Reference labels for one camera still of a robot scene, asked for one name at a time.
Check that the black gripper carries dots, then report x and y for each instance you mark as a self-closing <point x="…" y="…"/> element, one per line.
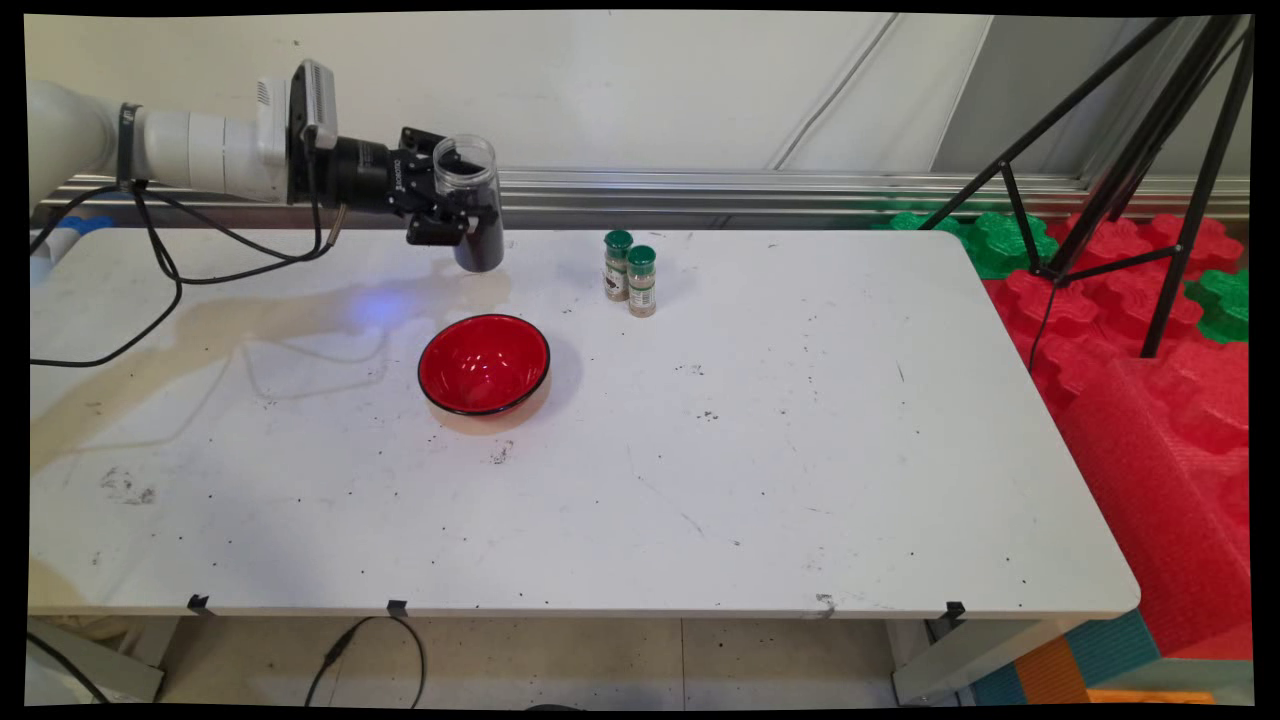
<point x="360" y="175"/>

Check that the clear jar of black grains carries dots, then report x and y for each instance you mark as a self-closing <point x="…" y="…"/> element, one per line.
<point x="482" y="252"/>

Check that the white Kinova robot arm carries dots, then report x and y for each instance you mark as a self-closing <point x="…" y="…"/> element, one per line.
<point x="200" y="150"/>

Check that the red bowl with black rim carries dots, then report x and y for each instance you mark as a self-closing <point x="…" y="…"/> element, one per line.
<point x="485" y="365"/>

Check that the green-lid spice jar dark label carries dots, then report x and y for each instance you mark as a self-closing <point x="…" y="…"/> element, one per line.
<point x="617" y="270"/>

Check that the green-lid spice jar pale label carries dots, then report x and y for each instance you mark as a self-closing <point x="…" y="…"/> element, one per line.
<point x="642" y="285"/>

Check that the white and blue roll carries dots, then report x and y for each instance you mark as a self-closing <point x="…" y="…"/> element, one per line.
<point x="60" y="240"/>

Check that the flat green foam puzzle piece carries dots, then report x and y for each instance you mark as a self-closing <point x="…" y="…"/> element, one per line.
<point x="915" y="220"/>

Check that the large green foam puzzle piece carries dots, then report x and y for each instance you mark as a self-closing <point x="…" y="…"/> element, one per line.
<point x="1000" y="245"/>

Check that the grey angled table leg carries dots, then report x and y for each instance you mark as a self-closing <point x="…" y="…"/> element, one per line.
<point x="90" y="660"/>
<point x="960" y="665"/>

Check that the red foam puzzle floor mat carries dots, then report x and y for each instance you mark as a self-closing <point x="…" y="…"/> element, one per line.
<point x="1080" y="300"/>

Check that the black tripod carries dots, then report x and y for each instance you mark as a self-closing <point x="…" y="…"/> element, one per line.
<point x="1138" y="150"/>

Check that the teal and orange foam mat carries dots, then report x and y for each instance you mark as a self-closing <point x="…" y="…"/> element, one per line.
<point x="1110" y="650"/>

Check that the white grey wrist camera box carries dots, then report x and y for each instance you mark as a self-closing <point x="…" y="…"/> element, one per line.
<point x="310" y="105"/>

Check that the aluminium rail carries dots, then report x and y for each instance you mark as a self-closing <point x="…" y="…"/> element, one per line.
<point x="700" y="190"/>

